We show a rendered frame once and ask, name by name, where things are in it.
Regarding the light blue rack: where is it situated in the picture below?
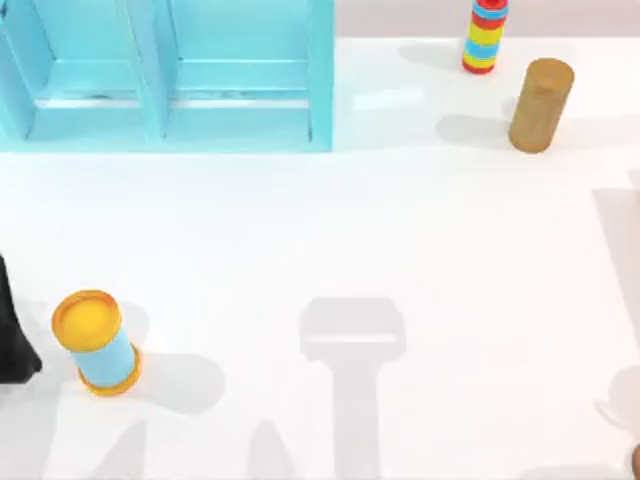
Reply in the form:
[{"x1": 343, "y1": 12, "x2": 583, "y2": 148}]
[{"x1": 0, "y1": 0, "x2": 335, "y2": 154}]

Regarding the blue and yellow can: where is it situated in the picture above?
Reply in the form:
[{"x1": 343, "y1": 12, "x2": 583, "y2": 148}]
[{"x1": 50, "y1": 288, "x2": 142, "y2": 398}]

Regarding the brown wooden cylinder cup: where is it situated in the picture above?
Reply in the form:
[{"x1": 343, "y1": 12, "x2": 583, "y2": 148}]
[{"x1": 507, "y1": 57, "x2": 576, "y2": 154}]

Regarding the stack of coloured rings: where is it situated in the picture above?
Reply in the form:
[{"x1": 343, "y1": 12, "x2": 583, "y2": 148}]
[{"x1": 461, "y1": 0, "x2": 510, "y2": 76}]

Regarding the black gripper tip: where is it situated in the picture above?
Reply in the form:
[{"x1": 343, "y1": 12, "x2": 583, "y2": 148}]
[{"x1": 0, "y1": 254, "x2": 44, "y2": 387}]

